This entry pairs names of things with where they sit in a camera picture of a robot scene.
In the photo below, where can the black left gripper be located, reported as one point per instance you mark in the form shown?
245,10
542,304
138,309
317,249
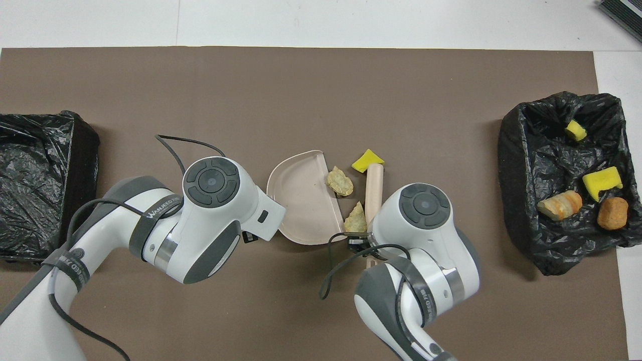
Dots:
249,236

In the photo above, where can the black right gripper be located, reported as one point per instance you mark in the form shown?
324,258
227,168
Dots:
358,243

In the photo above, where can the beige hand brush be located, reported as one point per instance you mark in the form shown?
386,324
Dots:
374,190

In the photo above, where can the beige plastic dustpan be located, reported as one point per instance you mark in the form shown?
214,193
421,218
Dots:
301,200

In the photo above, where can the yellow sponge wedge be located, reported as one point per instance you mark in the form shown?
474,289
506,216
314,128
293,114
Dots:
367,161

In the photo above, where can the yellow sponge piece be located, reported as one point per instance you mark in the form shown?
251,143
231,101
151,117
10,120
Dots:
602,181
576,131

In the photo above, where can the brown bread roll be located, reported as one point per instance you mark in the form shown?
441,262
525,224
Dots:
612,213

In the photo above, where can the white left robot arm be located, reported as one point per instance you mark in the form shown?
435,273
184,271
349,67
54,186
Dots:
210,225

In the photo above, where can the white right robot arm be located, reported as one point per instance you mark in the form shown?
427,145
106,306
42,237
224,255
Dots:
426,240

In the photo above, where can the black bag lined bin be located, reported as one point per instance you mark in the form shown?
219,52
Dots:
526,190
30,150

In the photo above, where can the brown table mat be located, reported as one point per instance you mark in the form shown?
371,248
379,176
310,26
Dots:
321,75

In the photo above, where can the dark ribbed panel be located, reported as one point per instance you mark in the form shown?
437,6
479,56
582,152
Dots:
624,12

